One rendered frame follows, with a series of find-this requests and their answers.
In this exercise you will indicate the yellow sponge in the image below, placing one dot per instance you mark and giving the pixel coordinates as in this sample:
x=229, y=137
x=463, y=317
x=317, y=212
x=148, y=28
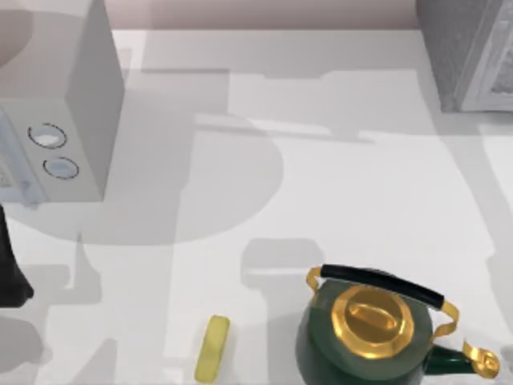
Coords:
x=213, y=349

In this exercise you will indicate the green and gold kettle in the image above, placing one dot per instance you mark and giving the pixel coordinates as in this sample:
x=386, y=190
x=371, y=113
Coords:
x=360, y=345

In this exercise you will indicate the pale microwave oven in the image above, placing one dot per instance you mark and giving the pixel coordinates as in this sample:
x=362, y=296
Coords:
x=84, y=100

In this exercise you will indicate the small microwave knob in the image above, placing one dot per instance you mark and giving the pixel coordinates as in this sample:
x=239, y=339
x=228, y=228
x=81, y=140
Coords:
x=61, y=167

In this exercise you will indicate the large microwave knob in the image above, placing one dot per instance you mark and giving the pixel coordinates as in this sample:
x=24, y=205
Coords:
x=47, y=136

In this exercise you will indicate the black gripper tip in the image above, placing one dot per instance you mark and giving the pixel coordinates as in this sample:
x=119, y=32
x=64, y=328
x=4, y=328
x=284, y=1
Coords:
x=9, y=272

